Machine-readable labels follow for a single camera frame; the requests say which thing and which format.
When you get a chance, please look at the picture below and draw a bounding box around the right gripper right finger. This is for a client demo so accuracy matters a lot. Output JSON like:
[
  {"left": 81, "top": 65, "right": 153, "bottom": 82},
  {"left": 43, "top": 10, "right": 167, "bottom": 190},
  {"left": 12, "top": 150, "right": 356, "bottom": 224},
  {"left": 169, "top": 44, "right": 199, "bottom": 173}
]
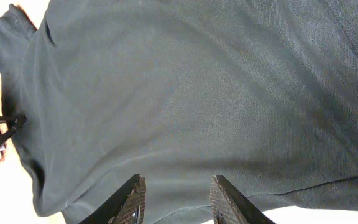
[{"left": 209, "top": 175, "right": 275, "bottom": 224}]

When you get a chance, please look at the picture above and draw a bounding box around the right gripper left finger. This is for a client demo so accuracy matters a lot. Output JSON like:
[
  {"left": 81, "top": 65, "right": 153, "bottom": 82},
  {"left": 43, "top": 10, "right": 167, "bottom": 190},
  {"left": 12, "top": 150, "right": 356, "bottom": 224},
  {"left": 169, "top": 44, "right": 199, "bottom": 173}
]
[{"left": 80, "top": 174, "right": 146, "bottom": 224}]

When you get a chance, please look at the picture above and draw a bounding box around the black polo shirt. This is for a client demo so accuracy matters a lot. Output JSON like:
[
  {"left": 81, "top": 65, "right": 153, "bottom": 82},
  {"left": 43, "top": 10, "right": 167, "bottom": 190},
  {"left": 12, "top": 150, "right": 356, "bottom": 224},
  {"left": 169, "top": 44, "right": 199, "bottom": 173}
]
[{"left": 0, "top": 0, "right": 358, "bottom": 223}]

